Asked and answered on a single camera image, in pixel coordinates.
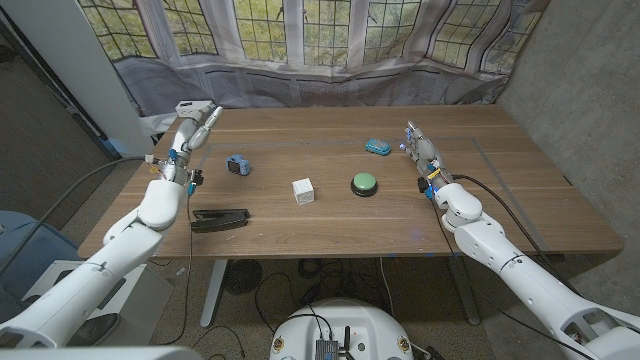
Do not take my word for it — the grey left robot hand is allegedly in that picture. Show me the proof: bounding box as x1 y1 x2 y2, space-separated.
149 102 225 186

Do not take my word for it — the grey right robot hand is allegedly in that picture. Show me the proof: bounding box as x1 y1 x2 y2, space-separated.
398 119 454 199

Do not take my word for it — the blue toy camera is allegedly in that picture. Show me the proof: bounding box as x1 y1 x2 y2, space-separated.
225 154 252 177

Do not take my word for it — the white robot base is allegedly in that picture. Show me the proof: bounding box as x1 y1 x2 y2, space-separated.
268 298 415 360

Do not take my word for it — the teal toy phone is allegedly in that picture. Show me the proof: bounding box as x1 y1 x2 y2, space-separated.
364 138 393 157

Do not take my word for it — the green push button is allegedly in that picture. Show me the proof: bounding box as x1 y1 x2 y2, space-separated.
349 171 380 198

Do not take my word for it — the white cube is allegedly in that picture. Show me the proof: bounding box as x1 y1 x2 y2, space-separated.
291 177 316 206

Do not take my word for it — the white power strip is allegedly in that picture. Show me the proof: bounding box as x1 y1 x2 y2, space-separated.
174 99 217 119

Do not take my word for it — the black stapler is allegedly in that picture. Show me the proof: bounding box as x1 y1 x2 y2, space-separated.
190 208 251 234

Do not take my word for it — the printed window backdrop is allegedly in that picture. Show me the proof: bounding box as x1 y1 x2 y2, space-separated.
77 0 551 119

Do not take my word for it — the black round floor fan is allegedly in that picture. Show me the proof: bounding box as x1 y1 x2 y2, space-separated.
223 258 264 296

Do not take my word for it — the grey table leg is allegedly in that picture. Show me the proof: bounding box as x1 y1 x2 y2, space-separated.
446 255 482 326

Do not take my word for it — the white table leg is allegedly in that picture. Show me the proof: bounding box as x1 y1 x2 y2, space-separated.
199 258 229 326

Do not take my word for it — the white floor platform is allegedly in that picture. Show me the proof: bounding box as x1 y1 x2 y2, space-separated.
22 259 174 346

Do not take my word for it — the blue chair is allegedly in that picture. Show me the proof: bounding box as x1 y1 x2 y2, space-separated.
0 209 81 301

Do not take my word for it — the black shoe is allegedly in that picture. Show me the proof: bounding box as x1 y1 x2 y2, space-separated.
67 313 121 347

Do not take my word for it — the grey electronics box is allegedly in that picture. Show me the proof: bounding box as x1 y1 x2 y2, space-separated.
314 338 339 360

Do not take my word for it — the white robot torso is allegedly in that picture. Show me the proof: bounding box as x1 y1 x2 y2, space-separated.
0 344 204 360

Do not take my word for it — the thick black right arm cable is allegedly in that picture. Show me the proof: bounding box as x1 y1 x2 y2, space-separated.
452 173 584 299

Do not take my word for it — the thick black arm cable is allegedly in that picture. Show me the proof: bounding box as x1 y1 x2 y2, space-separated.
0 156 154 276
452 173 584 299

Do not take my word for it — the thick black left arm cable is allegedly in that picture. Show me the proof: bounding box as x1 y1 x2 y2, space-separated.
0 156 154 276

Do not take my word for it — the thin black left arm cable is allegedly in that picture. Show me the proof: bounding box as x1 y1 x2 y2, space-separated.
154 192 195 347

